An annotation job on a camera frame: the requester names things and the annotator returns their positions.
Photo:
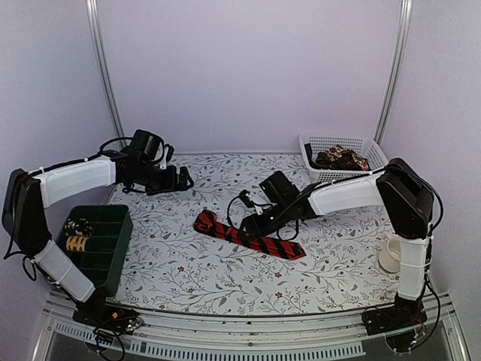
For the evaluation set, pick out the white perforated plastic basket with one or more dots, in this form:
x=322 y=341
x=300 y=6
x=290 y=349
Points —
x=311 y=144

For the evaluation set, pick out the floral patterned table mat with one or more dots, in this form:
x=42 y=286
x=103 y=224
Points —
x=171 y=267

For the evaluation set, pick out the right aluminium frame post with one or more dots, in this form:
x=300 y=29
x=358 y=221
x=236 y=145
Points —
x=397 y=59

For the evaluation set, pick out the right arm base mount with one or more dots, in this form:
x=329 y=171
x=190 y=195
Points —
x=403 y=314

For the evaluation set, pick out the tan patterned rolled tie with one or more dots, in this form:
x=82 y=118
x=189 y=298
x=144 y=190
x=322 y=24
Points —
x=77 y=243

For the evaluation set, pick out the brown patterned tie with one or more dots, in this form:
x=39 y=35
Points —
x=339 y=158

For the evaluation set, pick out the dark green divided organizer box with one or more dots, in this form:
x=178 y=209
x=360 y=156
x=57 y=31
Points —
x=102 y=262

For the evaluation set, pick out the red black striped tie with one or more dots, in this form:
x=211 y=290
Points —
x=206 y=223

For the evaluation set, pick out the left aluminium frame post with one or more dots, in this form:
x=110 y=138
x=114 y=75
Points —
x=94 y=22

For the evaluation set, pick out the white ceramic mug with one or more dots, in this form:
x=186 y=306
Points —
x=389 y=257

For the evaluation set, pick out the aluminium frame post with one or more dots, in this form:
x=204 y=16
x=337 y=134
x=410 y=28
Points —
x=397 y=59
x=94 y=22

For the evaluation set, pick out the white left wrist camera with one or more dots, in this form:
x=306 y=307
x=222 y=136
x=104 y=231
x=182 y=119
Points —
x=167 y=153

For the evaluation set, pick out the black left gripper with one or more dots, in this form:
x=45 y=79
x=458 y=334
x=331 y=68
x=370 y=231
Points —
x=173 y=184

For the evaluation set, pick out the slotted aluminium front rail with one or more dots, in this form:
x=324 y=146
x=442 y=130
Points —
x=340 y=336

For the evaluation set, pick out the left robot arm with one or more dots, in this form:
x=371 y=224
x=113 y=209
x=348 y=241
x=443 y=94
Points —
x=30 y=193

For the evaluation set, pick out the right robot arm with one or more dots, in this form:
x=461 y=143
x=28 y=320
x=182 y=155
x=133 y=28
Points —
x=407 y=198

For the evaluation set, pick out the black floral rolled tie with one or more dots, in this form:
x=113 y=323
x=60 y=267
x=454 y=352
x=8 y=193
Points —
x=78 y=227

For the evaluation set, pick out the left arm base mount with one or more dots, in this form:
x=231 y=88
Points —
x=110 y=323

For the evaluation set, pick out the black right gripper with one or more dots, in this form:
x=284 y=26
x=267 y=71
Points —
x=253 y=226

